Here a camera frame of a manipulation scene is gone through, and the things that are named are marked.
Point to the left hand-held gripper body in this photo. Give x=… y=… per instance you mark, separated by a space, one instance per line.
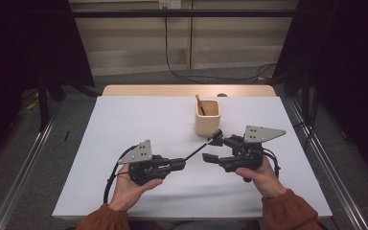
x=147 y=166

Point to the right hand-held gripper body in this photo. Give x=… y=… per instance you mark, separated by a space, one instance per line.
x=247 y=153

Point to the black makeup brush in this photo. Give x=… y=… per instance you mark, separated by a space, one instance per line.
x=198 y=151

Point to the beige square cup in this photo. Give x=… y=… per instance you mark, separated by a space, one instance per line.
x=207 y=126

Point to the person's left hand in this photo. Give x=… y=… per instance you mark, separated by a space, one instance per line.
x=129 y=191

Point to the person's right hand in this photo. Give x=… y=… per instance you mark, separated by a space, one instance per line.
x=265 y=182

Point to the white table mat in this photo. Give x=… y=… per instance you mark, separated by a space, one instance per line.
x=172 y=191

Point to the small black stick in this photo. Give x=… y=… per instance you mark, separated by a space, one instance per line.
x=66 y=136

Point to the black metal stand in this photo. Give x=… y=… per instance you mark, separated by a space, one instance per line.
x=42 y=102

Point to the black horizontal bar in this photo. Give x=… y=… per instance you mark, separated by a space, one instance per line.
x=185 y=13

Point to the yellow tape strip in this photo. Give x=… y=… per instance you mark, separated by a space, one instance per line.
x=32 y=105

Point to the black curtain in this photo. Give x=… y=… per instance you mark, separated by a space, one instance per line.
x=19 y=48
x=348 y=64

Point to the aluminium floor rail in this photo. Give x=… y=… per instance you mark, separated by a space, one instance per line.
x=22 y=172
x=338 y=188

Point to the white wall socket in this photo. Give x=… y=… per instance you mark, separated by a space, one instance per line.
x=170 y=4

